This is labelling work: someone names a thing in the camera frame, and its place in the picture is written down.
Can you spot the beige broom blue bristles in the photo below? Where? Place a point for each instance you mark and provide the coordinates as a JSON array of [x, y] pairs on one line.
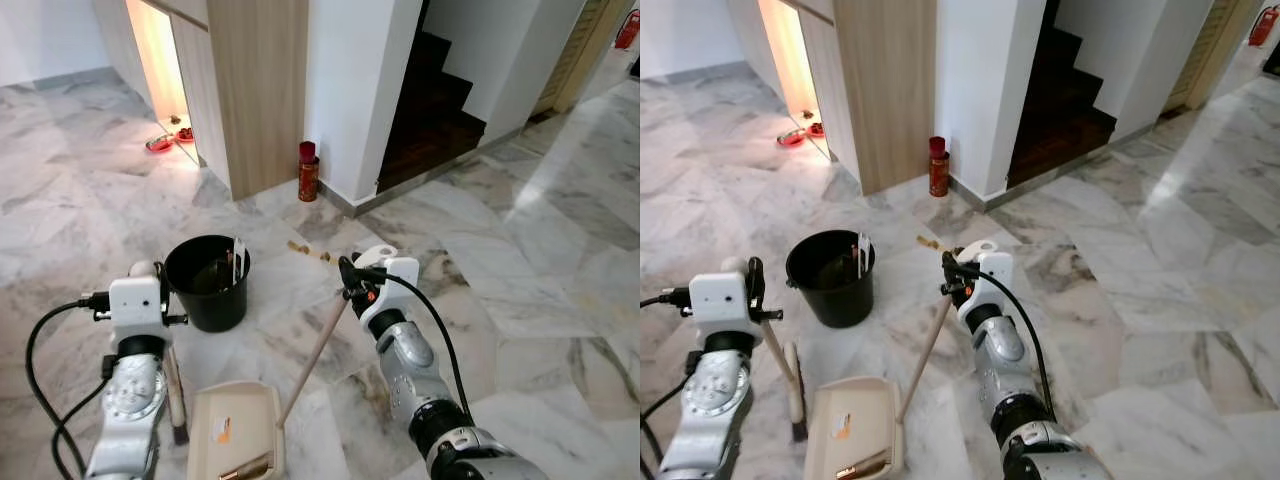
[[177, 400], [795, 390]]

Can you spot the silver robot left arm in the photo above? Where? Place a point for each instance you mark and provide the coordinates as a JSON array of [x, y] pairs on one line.
[[135, 400], [715, 390]]

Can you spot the dark wooden staircase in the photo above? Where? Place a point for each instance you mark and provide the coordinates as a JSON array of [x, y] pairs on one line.
[[430, 130], [1060, 125]]

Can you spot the light wooden cabinet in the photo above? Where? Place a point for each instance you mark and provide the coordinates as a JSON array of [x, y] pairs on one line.
[[260, 90], [890, 90]]

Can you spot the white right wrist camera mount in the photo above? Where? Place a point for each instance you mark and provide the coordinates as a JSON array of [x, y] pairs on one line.
[[398, 285], [1000, 280]]

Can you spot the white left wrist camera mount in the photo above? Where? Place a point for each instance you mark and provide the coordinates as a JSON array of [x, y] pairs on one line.
[[135, 300], [722, 298]]

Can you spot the black plastic bucket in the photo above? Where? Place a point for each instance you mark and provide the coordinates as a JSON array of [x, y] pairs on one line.
[[215, 310], [835, 300]]

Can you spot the red cylindrical can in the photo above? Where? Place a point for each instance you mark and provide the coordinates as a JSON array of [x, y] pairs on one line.
[[939, 170], [309, 175]]

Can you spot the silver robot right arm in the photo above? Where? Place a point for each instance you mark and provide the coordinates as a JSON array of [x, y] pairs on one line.
[[405, 365], [1000, 360]]

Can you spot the red fire extinguisher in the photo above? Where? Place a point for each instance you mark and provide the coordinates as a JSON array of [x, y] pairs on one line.
[[1263, 25], [627, 28]]

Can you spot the beige louvered door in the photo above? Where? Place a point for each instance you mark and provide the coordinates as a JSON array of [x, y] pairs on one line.
[[1215, 50], [580, 55]]

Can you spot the red dish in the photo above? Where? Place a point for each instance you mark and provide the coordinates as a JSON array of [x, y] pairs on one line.
[[792, 139], [159, 144]]

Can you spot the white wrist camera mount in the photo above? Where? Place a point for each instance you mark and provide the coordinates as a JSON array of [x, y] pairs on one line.
[[1000, 280], [398, 285], [722, 298], [135, 300]]

